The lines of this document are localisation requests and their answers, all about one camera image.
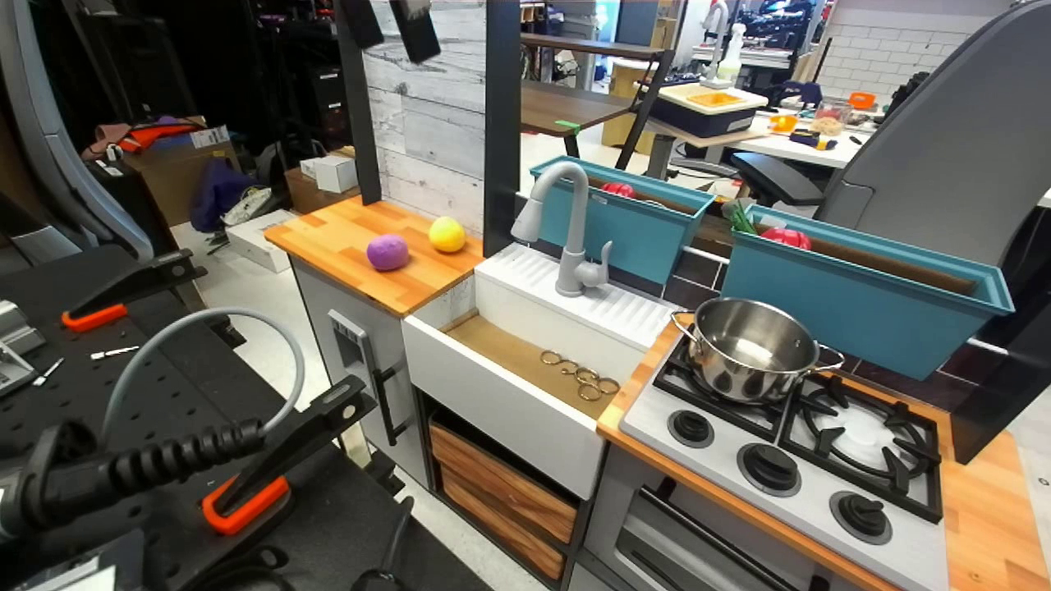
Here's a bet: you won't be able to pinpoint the grey toy kitchen tap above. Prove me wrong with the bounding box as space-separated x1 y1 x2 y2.
508 161 617 302

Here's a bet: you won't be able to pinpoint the yellow ball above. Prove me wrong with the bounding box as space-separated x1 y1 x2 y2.
427 213 468 257

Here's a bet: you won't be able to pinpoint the white toy kitchen sink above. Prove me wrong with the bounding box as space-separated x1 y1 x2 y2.
400 238 683 503

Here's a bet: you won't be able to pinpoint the small teal planter box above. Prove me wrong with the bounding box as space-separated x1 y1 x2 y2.
530 154 716 288

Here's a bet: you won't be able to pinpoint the purple ball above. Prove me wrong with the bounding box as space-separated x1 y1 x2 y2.
363 234 412 277

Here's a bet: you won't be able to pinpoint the white plank back panel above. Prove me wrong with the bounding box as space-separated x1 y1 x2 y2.
360 0 490 238

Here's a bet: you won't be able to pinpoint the wooden counter beside sink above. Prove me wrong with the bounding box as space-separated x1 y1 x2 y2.
262 192 485 317

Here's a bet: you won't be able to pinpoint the dark wooden shelf table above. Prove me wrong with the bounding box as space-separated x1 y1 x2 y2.
520 28 676 173

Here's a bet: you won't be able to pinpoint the wooden drawer fronts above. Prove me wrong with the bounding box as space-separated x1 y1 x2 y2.
425 421 581 585

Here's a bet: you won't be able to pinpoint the black stove knob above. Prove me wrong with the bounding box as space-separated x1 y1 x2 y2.
735 439 805 500
827 488 895 547
665 406 718 449

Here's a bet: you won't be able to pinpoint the stainless steel pot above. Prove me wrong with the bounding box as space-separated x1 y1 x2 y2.
670 296 847 406

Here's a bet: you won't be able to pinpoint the white box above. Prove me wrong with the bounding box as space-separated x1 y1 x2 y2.
296 151 360 196

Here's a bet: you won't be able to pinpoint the white toy stove top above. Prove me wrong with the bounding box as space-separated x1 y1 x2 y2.
617 338 953 591

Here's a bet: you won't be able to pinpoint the white tray with yellow inside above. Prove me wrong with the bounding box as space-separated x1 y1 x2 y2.
653 78 772 141

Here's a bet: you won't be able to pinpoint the large orange black clamp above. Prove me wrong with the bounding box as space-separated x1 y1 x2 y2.
199 373 382 538

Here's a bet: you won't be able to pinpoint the black office chair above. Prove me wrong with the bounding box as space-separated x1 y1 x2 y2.
724 146 827 210

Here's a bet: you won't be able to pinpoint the grey oven door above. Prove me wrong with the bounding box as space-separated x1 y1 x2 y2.
577 447 834 591

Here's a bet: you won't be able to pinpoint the black hanging paddle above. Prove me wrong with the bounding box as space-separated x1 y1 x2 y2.
386 0 444 64

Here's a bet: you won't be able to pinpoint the large teal planter box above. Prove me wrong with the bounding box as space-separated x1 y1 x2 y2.
718 203 1017 384

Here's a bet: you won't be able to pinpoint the white bottle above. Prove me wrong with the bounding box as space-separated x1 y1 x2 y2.
716 20 750 90

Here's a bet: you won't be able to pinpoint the purple cloth bag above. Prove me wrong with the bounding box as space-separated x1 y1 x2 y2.
191 161 253 236

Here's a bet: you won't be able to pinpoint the brown cardboard box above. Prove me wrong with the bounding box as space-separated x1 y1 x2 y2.
117 141 241 226

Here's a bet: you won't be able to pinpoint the small orange black clamp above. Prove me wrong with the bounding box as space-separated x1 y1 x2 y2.
60 250 207 335

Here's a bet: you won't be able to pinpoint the orange tool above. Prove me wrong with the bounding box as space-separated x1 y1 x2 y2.
114 118 199 157

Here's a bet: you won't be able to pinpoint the small silver tool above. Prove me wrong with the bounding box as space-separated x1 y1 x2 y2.
87 341 143 364
28 356 67 389

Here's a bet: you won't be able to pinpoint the grey curved cover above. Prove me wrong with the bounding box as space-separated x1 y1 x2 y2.
0 0 157 264

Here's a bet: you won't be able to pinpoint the wide black frame post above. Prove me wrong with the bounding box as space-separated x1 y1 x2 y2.
480 0 526 260

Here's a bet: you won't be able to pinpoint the grey cabinet with black handle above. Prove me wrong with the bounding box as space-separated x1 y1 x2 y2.
293 260 432 485

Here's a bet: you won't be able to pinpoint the thin black frame post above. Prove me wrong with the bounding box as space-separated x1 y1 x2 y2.
333 0 383 208

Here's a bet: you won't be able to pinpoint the grey cable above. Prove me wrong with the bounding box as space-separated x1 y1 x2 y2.
94 305 308 453

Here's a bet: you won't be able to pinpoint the black corrugated cable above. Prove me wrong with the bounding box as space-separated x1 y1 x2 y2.
0 421 273 538

